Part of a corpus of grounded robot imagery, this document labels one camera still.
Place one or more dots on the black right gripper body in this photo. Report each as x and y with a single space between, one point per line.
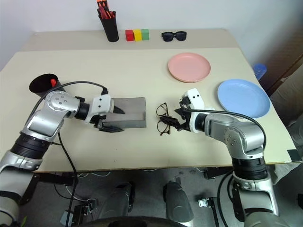
185 120

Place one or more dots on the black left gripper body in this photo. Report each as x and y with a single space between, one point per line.
98 120

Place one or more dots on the brown thin-framed eyeglasses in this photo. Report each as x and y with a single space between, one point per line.
162 109

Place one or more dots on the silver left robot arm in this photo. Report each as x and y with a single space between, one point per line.
56 101

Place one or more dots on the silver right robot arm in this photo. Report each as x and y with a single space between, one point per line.
236 132

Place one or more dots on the grey glasses case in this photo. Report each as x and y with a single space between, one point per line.
132 108

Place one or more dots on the black plastic cup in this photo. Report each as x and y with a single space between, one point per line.
40 82

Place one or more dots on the pink plate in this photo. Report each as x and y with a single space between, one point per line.
189 67

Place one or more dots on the blue plate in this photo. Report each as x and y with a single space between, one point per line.
243 99

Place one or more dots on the dark grey rounded shape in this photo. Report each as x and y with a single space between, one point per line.
118 201
177 201

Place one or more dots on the red block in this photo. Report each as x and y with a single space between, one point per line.
129 36

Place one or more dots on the black sunglasses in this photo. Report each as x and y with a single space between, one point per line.
168 36

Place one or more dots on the yellow block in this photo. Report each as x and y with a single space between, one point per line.
137 35

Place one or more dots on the green block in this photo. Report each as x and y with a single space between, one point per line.
145 34

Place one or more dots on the tall black pen holder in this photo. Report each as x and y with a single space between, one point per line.
110 28

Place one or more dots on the silver metal latch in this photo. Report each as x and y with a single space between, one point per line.
205 202

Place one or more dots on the black electrical box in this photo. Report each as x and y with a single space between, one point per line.
82 211

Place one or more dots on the blue ribbed plastic bottle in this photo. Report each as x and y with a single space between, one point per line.
259 71

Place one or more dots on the dark red pen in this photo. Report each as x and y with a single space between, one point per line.
102 12

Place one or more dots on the orange and black pen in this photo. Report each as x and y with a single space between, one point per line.
102 3

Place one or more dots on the black tape piece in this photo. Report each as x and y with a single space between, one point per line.
295 155

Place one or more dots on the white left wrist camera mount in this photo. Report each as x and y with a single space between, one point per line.
101 101

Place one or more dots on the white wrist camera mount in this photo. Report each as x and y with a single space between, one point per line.
101 101
196 97

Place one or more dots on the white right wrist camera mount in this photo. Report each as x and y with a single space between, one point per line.
196 97

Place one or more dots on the black table bracket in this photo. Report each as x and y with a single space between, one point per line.
54 179
217 172

